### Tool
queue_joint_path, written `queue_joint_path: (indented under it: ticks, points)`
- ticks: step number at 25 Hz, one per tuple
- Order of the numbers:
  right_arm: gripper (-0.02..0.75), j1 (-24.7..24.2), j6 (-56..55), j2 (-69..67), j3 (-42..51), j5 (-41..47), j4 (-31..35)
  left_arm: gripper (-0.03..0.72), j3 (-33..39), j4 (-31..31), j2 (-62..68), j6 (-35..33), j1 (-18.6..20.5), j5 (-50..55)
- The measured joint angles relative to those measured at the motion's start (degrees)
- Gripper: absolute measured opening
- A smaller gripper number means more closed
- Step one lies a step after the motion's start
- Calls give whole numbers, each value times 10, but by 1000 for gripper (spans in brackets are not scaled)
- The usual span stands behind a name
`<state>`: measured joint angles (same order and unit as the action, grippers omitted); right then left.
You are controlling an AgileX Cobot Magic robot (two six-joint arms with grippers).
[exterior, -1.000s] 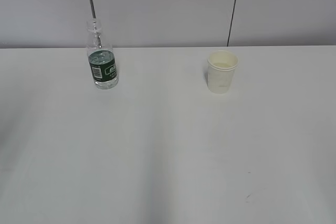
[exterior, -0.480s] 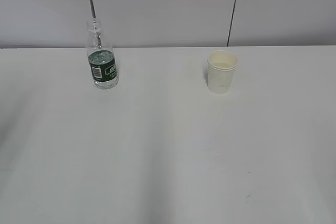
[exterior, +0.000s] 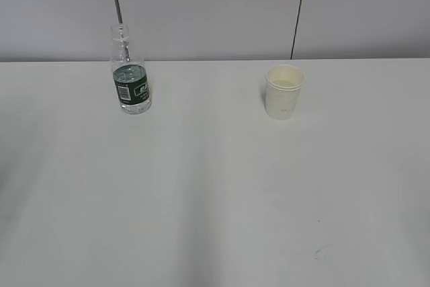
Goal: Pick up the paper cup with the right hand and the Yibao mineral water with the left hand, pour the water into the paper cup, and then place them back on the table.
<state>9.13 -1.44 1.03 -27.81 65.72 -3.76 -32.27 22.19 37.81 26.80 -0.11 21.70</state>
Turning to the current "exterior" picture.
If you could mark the white paper cup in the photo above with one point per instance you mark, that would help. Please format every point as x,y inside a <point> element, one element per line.
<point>283,86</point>

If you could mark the clear water bottle green label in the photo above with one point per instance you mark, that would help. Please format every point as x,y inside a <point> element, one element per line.
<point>129,73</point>

